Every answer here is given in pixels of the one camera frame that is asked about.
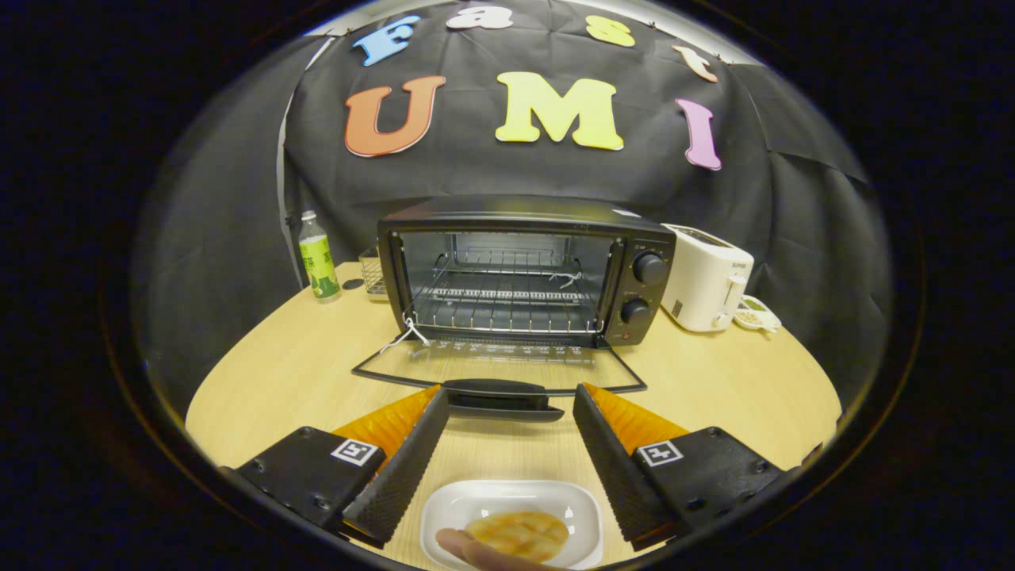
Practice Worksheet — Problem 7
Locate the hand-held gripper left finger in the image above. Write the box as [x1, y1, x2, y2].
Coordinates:
[218, 385, 451, 550]

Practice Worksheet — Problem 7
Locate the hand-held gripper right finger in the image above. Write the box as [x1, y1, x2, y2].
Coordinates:
[573, 383, 802, 554]

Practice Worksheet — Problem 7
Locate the round golden bread bun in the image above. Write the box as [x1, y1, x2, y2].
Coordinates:
[464, 510, 570, 564]

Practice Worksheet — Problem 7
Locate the black toaster oven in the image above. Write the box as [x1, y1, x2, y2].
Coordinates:
[351, 194, 677, 423]

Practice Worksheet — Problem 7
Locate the white toaster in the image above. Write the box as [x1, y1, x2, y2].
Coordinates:
[661, 224, 756, 333]

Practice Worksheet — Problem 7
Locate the white rectangular plate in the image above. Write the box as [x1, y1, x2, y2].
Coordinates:
[419, 478, 605, 571]

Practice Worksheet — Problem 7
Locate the white divided snack dish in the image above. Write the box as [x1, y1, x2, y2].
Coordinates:
[733, 294, 783, 332]

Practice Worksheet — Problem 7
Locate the green label drink bottle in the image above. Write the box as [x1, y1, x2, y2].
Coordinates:
[298, 210, 343, 302]

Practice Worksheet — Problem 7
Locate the wire mesh basket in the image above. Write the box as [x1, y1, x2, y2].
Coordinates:
[358, 247, 391, 303]

